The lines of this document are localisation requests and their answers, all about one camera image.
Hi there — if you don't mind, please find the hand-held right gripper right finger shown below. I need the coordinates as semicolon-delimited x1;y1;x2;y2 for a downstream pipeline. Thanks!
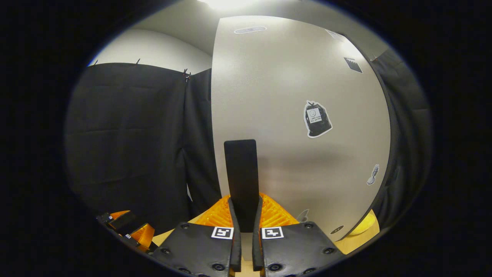
252;192;346;277

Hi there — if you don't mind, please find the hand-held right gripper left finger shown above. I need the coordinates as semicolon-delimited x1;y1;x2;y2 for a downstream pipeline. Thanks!
152;194;242;277

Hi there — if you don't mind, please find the black door handle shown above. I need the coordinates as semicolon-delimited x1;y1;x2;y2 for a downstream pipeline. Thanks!
224;139;260;233

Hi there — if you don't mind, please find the black backdrop cloth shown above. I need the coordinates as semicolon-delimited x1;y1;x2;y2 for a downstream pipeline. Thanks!
65;48;433;235

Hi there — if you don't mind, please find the yellow soft object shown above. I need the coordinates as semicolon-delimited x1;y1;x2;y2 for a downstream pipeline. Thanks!
348;210;378;236

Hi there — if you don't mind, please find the long ceiling light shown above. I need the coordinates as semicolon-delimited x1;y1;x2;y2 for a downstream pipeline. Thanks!
200;0;262;11

